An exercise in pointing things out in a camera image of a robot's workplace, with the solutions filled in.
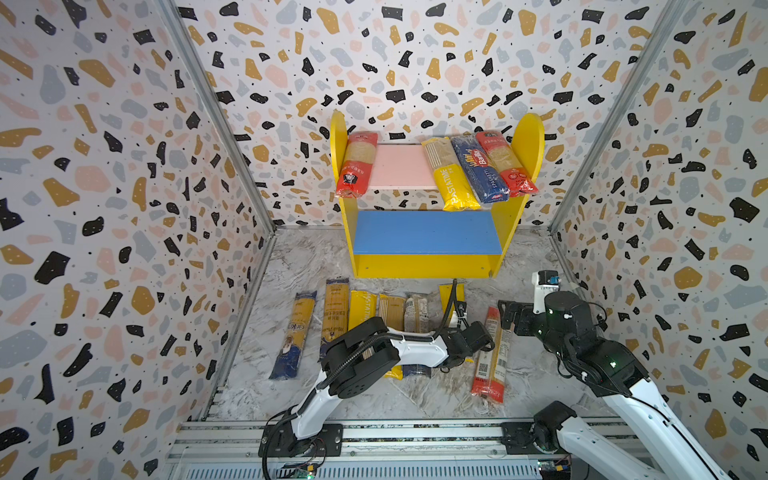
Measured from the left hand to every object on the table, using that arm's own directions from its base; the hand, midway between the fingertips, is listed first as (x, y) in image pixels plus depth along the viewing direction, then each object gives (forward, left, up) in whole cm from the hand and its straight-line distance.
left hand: (467, 334), depth 90 cm
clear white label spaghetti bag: (+4, +15, +1) cm, 16 cm away
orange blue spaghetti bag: (+8, +41, 0) cm, 42 cm away
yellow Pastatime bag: (+9, +23, 0) cm, 24 cm away
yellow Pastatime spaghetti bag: (+10, +33, -1) cm, 34 cm away
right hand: (-2, -6, +24) cm, 25 cm away
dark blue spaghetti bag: (-8, +52, +1) cm, 53 cm away
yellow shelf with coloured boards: (+26, +10, +11) cm, 30 cm away
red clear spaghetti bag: (-10, -5, 0) cm, 12 cm away
